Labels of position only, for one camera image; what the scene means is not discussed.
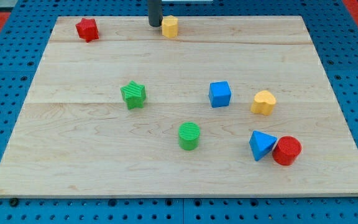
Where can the green star block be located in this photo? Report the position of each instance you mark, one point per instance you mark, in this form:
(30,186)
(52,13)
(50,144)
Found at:
(134,95)

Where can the red star block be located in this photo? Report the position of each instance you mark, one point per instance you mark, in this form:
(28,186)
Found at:
(87,29)

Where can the green cylinder block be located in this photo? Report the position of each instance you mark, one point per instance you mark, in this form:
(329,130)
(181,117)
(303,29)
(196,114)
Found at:
(188,136)

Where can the blue cube block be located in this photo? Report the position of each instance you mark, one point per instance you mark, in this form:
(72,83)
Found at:
(219,94)

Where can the light wooden board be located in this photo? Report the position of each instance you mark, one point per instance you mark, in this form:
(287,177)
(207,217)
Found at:
(75,137)

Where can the yellow heart block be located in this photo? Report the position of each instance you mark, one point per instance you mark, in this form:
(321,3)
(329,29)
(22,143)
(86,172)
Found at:
(263,103)

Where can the blue triangle block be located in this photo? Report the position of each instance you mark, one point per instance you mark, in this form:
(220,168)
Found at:
(261,144)

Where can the yellow hexagon block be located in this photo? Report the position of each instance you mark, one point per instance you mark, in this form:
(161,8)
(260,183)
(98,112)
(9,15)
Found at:
(170,26)

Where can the dark grey cylindrical pointer tool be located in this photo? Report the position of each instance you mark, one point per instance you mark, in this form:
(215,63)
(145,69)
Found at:
(155,13)

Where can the red cylinder block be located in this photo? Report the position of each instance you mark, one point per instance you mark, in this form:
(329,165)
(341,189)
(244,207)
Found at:
(286,150)

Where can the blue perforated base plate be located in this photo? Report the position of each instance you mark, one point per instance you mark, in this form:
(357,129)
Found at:
(23,39)

